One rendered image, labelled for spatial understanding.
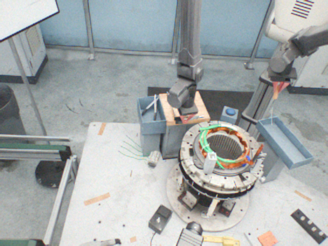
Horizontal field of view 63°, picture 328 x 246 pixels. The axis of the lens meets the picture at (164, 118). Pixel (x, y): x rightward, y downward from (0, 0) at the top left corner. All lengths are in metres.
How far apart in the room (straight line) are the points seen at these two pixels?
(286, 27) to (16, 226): 2.02
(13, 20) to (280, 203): 1.48
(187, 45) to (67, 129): 1.95
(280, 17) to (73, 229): 1.18
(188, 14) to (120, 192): 0.83
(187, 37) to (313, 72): 2.62
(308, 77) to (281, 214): 2.22
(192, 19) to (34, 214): 1.80
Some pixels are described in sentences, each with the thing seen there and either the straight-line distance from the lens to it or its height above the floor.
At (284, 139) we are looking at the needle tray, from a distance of 1.32.
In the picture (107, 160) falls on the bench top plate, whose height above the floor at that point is 0.78.
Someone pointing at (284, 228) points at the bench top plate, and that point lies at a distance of 1.36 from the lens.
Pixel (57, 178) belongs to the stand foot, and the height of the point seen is 0.02.
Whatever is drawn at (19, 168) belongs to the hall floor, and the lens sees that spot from 2.47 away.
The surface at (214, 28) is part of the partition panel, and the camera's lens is 3.29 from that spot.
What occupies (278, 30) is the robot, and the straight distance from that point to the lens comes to 1.21.
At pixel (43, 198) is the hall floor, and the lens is 2.26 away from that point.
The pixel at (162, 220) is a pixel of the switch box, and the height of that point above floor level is 0.83.
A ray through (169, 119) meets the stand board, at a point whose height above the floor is 1.07.
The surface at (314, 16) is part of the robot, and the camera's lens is 1.16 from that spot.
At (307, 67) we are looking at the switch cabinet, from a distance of 3.28.
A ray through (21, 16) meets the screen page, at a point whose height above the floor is 1.30.
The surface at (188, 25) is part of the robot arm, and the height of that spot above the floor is 1.55.
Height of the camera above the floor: 1.90
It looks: 45 degrees down
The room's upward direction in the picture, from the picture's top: 7 degrees clockwise
